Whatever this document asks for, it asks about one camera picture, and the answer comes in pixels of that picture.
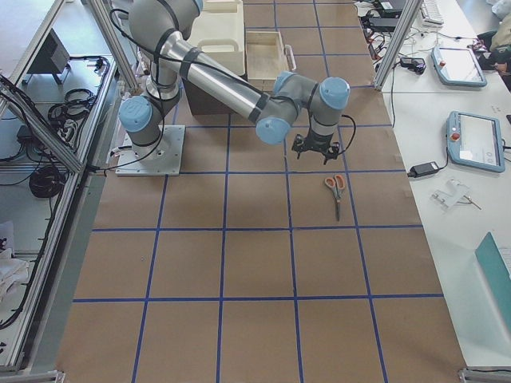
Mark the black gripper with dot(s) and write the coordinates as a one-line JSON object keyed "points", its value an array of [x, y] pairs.
{"points": [[320, 142]]}

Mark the orange grey scissors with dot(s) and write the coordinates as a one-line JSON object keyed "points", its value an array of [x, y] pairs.
{"points": [[336, 184]]}

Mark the wooden drawer with white handle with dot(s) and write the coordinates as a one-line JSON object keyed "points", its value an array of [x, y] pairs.
{"points": [[267, 58]]}

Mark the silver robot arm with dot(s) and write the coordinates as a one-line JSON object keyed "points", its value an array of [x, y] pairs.
{"points": [[161, 29]]}

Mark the dark brown drawer cabinet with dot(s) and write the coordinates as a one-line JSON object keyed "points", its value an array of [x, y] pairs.
{"points": [[201, 95]]}

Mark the black power adapter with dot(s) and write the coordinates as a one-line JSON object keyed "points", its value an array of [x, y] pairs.
{"points": [[422, 170]]}

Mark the brown paper table mat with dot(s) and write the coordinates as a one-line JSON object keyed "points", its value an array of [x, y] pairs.
{"points": [[237, 269]]}

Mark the near blue teach pendant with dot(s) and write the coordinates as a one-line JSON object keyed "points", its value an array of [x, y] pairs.
{"points": [[475, 141]]}

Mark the blue teach pendant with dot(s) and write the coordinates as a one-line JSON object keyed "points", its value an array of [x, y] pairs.
{"points": [[475, 141], [457, 67]]}

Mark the white plastic tray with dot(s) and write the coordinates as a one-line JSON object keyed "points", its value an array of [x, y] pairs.
{"points": [[220, 33]]}

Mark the far blue teach pendant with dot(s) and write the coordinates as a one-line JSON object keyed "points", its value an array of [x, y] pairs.
{"points": [[457, 67]]}

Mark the teal folder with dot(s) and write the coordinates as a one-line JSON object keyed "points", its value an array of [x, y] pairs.
{"points": [[494, 268]]}

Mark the grey box on stand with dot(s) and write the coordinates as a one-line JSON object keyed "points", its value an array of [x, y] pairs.
{"points": [[52, 58]]}

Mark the clear acrylic bracket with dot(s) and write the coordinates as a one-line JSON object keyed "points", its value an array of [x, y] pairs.
{"points": [[458, 193]]}

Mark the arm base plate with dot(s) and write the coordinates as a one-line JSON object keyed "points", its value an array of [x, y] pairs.
{"points": [[160, 159]]}

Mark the aluminium frame post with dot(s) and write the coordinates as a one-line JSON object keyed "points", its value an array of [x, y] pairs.
{"points": [[402, 28]]}

